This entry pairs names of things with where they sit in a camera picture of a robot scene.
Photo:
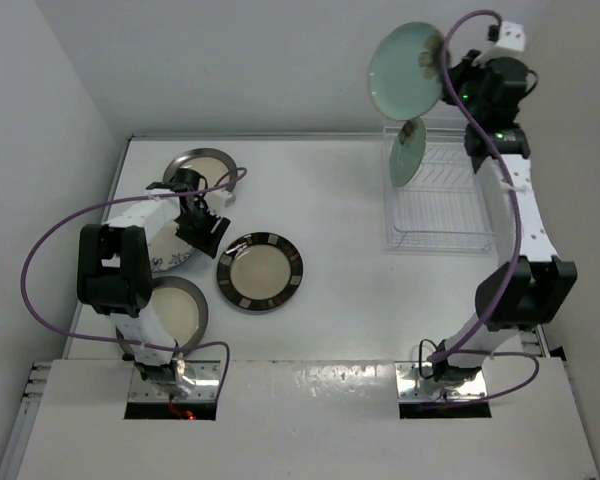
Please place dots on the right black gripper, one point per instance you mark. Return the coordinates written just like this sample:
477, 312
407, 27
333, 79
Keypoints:
465, 68

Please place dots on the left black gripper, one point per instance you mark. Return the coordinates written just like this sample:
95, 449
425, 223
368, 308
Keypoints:
206, 241

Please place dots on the grey rimmed plate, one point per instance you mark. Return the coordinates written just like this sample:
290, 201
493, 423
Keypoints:
201, 168
176, 316

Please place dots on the teal flower plate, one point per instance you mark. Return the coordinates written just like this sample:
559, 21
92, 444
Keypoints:
404, 75
407, 152

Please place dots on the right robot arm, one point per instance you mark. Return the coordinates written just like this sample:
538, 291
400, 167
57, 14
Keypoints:
531, 282

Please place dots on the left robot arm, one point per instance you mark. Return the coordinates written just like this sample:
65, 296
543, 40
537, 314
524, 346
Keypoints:
114, 274

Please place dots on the blue floral white plate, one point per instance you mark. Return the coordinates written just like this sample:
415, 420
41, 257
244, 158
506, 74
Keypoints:
167, 251

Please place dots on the black patterned rim plate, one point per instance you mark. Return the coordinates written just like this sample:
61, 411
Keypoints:
259, 272

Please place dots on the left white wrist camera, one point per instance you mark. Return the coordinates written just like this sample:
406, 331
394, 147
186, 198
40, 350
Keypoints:
220, 199

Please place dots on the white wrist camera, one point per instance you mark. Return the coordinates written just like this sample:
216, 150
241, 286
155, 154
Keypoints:
507, 40
220, 199

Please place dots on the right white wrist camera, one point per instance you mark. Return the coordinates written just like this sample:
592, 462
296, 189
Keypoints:
507, 40

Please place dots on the white wire dish rack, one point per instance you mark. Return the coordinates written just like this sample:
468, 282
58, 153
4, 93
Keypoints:
441, 209

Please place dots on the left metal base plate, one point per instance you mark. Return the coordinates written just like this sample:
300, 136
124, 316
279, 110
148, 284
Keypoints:
200, 382

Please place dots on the metal base plate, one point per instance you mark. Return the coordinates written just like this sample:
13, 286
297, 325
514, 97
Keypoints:
200, 382
414, 385

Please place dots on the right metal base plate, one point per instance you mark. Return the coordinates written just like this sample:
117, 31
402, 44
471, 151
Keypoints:
414, 385

